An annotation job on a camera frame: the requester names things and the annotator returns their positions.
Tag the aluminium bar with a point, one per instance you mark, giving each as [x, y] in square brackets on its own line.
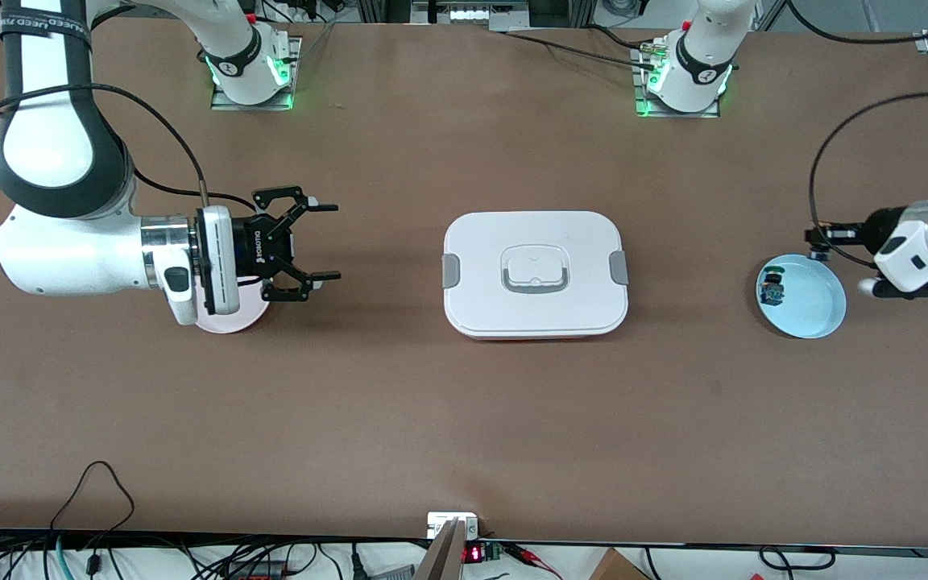
[441, 560]

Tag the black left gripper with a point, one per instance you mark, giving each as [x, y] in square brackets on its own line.
[880, 226]

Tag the red clip leads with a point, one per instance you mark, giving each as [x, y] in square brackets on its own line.
[528, 554]

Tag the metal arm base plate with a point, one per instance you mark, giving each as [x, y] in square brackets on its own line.
[295, 56]
[641, 84]

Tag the light blue round plate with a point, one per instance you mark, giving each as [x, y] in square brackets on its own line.
[814, 306]

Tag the green blue push-button switch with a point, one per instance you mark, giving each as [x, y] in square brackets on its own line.
[772, 288]

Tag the brown cardboard box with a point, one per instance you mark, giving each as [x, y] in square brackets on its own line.
[617, 568]

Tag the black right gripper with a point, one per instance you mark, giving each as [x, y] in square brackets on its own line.
[255, 246]

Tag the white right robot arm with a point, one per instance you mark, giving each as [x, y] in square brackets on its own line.
[53, 250]

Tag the grey power adapter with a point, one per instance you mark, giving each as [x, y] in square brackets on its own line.
[391, 573]

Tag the red digit display module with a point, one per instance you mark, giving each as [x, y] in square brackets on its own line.
[472, 554]

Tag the white metal bracket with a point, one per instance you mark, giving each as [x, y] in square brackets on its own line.
[434, 524]

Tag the white power strip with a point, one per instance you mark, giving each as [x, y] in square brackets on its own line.
[472, 12]

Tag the pale pink round plate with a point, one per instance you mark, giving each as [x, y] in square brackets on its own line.
[230, 322]

